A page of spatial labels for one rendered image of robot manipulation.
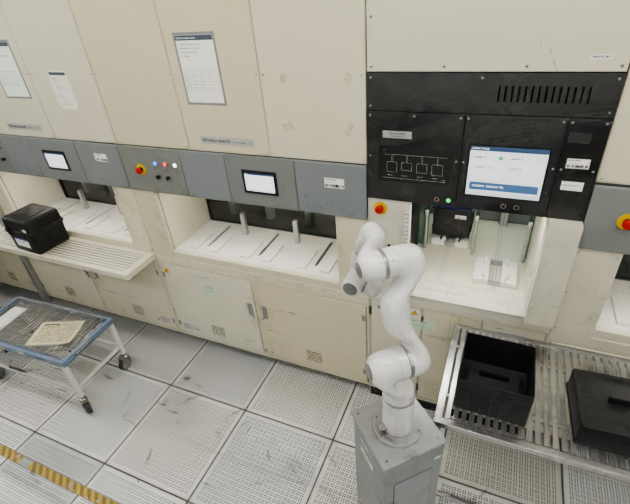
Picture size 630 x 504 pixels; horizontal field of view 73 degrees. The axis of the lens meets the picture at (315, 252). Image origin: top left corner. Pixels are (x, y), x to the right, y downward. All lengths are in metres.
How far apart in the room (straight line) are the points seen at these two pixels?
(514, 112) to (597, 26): 0.34
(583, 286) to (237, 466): 2.00
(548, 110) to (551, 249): 0.55
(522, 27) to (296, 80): 0.87
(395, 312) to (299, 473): 1.46
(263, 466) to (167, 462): 0.57
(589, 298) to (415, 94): 1.15
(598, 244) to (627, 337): 0.50
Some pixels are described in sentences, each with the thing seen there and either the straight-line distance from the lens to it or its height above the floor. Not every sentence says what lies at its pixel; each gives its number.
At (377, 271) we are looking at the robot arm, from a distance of 1.33.
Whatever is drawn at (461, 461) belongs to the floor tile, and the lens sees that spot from 2.73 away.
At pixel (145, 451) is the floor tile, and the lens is 2.99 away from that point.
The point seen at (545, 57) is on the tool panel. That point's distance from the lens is 1.77.
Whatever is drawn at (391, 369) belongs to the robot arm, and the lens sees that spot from 1.52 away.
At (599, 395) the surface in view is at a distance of 2.05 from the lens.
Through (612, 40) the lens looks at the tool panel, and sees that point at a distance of 1.78.
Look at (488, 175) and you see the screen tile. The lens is 1.89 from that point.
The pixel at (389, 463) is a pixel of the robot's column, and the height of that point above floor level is 0.76.
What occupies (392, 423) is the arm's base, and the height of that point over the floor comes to 0.85.
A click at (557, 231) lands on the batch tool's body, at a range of 1.95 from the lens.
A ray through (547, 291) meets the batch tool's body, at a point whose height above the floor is 1.07.
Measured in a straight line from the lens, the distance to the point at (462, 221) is 2.59.
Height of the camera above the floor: 2.31
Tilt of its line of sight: 33 degrees down
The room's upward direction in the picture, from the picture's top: 5 degrees counter-clockwise
